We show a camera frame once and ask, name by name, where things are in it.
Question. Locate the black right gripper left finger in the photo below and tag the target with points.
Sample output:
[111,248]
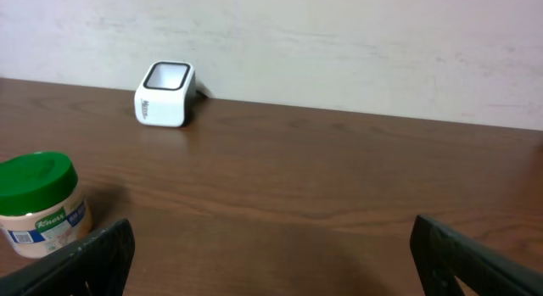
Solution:
[99,264]

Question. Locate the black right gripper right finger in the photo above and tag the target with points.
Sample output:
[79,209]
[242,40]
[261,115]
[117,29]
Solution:
[443,257]

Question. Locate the green lid seasoning jar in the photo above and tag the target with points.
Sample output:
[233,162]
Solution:
[42,207]

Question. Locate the white barcode scanner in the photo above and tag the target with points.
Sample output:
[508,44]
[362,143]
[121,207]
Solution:
[166,94]

